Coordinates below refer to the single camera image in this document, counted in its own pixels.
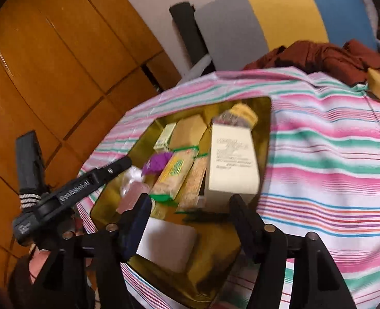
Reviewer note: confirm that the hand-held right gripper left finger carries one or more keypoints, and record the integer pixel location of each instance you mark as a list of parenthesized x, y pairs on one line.
[(135, 228)]

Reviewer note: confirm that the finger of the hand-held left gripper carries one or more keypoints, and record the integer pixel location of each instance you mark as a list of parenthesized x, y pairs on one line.
[(116, 167)]

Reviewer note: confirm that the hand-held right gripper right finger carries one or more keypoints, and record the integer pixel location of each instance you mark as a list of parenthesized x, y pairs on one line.
[(251, 241)]

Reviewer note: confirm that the clear plastic bag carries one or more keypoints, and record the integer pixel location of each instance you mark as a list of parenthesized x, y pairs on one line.
[(132, 175)]

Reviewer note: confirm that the pink plastic bag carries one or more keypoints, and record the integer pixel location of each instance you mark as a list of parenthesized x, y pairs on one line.
[(132, 196)]

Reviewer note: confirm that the white box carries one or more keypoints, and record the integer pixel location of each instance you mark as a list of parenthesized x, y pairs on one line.
[(167, 244)]

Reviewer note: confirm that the purple packet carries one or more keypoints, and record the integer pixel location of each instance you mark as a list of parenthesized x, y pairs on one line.
[(157, 162)]

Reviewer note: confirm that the gold metal tray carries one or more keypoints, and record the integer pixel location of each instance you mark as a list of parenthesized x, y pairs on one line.
[(209, 264)]

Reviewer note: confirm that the yellow cracker packet green label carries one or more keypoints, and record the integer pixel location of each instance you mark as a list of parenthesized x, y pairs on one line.
[(174, 173)]

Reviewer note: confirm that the white label jar yellow lid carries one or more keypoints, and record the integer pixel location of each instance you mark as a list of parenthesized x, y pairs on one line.
[(231, 161)]

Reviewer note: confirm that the person's left forearm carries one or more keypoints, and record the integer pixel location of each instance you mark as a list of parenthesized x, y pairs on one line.
[(19, 286)]

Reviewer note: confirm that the person's left hand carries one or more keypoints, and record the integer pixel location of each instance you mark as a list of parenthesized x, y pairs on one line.
[(38, 264)]

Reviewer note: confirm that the green and white carton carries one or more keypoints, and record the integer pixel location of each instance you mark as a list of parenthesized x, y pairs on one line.
[(164, 138)]

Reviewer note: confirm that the brown cracker packet green tab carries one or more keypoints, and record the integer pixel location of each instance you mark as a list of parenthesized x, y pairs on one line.
[(194, 183)]

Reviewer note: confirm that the pink green striped tablecloth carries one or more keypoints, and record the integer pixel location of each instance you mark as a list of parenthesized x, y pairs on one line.
[(322, 154)]

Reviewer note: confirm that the wooden cabinet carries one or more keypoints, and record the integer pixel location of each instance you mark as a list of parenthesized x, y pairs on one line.
[(48, 70)]

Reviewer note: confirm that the dark red cloth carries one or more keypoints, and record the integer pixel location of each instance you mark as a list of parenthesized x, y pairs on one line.
[(322, 58)]

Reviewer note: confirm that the grey yellow blue chair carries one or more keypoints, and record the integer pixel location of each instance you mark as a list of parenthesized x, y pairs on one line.
[(273, 16)]

